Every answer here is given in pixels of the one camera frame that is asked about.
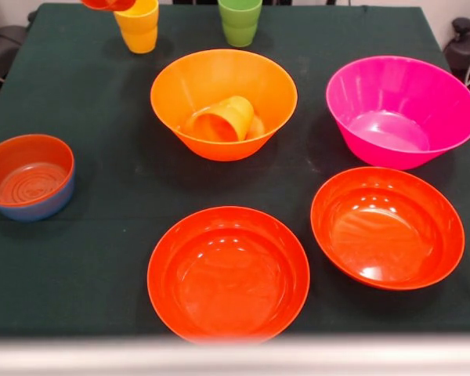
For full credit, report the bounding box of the green cup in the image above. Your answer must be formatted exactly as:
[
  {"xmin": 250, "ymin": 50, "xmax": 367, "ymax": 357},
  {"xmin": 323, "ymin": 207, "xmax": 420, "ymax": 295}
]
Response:
[{"xmin": 217, "ymin": 0, "xmax": 263, "ymax": 48}]

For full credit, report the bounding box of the yellow cup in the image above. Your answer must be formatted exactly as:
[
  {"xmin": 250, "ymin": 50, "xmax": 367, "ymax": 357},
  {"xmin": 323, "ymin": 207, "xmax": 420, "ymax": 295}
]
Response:
[{"xmin": 113, "ymin": 0, "xmax": 160, "ymax": 55}]

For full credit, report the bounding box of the orange cup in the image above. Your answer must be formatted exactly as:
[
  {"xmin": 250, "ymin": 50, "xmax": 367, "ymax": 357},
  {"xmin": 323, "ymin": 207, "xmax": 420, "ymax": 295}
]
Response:
[{"xmin": 183, "ymin": 96, "xmax": 255, "ymax": 143}]

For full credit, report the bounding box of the large pink bowl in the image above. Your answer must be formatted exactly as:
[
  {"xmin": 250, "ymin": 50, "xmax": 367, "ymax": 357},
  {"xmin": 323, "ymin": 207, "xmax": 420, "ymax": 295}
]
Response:
[{"xmin": 325, "ymin": 56, "xmax": 470, "ymax": 171}]

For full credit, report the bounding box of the dark green table cloth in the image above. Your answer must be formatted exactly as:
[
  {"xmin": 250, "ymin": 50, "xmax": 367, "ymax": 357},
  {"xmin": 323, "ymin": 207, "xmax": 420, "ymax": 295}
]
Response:
[{"xmin": 0, "ymin": 2, "xmax": 470, "ymax": 338}]

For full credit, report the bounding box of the red cup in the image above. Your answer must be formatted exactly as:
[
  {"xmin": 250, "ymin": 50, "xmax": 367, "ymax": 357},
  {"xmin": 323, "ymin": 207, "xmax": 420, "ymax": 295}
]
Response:
[{"xmin": 81, "ymin": 0, "xmax": 137, "ymax": 13}]

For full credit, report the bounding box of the blue bowl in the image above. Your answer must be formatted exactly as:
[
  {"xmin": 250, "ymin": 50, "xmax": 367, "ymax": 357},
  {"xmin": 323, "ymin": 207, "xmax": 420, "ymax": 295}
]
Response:
[{"xmin": 0, "ymin": 164, "xmax": 77, "ymax": 222}]

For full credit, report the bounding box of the large orange bowl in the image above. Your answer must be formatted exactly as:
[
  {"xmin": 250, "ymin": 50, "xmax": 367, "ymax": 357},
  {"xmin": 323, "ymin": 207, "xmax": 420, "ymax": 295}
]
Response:
[{"xmin": 150, "ymin": 49, "xmax": 298, "ymax": 162}]

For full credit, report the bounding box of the large red bowl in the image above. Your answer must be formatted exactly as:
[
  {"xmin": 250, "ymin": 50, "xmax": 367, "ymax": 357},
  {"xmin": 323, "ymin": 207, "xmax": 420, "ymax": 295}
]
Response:
[
  {"xmin": 310, "ymin": 166, "xmax": 466, "ymax": 291},
  {"xmin": 146, "ymin": 206, "xmax": 311, "ymax": 345}
]

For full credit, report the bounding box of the small red bowl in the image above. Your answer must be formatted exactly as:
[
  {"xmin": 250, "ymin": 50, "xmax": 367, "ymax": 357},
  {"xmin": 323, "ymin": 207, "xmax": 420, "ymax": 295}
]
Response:
[{"xmin": 0, "ymin": 134, "xmax": 75, "ymax": 208}]

